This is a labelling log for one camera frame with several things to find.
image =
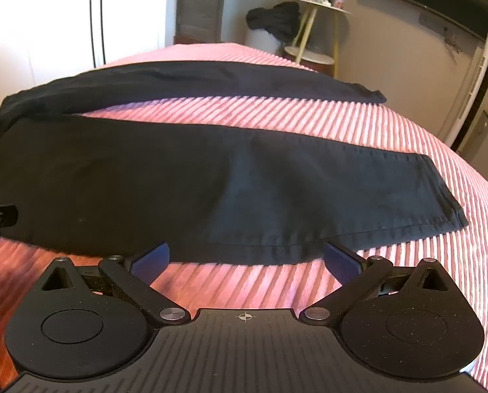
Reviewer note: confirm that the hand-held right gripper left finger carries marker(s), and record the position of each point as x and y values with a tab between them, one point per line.
151	261

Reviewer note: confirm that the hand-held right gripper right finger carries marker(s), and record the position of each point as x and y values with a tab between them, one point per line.
342	264

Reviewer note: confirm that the black pants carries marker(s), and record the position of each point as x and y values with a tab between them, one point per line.
145	180

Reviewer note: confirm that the pink ribbed blanket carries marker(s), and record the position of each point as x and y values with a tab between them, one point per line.
391	123

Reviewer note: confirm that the grey small cabinet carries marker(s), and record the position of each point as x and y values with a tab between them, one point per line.
487	151

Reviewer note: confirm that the white wardrobe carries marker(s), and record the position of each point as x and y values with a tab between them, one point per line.
43	16

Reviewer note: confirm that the round side table gold legs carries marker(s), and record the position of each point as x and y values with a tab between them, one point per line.
309	53

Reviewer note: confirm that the white standing heater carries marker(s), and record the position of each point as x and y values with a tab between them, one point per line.
479	86

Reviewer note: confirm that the white laundry basket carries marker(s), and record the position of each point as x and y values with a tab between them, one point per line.
262	43

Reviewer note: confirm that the black cloth heap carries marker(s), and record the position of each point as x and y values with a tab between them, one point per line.
274	18

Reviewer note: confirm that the grey door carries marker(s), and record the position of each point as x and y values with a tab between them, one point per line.
198	4

